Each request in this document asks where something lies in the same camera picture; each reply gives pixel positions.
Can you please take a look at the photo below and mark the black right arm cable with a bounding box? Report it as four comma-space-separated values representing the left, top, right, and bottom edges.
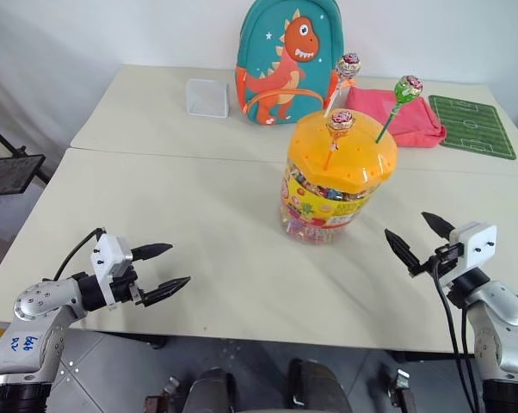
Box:
430, 256, 480, 413

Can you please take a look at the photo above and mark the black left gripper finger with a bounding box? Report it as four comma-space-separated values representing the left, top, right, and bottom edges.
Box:
130, 242, 175, 262
142, 275, 193, 308

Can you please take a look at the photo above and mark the clear plastic box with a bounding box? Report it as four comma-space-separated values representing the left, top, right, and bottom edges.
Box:
185, 77, 231, 120

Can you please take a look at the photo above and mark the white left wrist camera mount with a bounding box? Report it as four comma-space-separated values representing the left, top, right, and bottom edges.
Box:
89, 233, 134, 309

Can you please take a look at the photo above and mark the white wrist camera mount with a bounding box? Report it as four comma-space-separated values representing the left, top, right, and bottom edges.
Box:
89, 233, 134, 309
449, 220, 498, 290

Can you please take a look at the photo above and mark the dark rounded shape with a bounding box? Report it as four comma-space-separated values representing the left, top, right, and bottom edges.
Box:
184, 367, 239, 413
287, 358, 354, 413

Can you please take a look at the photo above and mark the pink folded cloth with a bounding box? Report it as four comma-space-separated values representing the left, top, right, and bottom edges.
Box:
344, 85, 447, 149

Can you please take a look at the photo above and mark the clear candy jar orange lid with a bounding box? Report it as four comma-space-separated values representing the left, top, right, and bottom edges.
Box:
278, 108, 399, 246

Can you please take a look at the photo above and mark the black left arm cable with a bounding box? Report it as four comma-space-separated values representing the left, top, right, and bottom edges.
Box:
52, 227, 106, 281

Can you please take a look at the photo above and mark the teal dinosaur backpack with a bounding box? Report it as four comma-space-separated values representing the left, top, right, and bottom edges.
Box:
234, 0, 351, 127

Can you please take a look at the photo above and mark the black tablet screen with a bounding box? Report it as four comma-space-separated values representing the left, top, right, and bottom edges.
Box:
0, 154, 46, 198

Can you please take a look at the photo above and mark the green soccer field mat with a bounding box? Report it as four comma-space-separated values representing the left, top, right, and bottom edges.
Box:
427, 94, 518, 162

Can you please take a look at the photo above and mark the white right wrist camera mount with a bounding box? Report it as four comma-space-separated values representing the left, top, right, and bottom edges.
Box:
449, 220, 498, 290

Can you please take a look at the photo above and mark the green lollipop green stick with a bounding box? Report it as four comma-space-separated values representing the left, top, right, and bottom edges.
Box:
373, 74, 425, 145

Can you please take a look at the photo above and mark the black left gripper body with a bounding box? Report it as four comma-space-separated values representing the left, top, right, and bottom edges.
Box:
110, 265, 147, 307

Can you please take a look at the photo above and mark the pink lollipop white stick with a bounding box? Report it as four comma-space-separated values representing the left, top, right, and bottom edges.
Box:
324, 52, 364, 118

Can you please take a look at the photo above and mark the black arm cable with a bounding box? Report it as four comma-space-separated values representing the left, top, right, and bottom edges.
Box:
430, 256, 480, 413
52, 227, 106, 281

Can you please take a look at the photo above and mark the small dark metal bracket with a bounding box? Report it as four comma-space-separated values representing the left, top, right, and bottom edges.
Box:
144, 376, 183, 413
386, 367, 420, 413

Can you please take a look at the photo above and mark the pink lollipop orange stick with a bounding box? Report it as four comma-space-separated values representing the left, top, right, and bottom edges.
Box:
323, 108, 356, 170

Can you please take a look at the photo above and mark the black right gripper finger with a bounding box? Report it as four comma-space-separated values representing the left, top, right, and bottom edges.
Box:
384, 228, 424, 279
421, 211, 454, 240

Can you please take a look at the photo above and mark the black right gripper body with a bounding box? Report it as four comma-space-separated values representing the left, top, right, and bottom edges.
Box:
416, 242, 462, 281

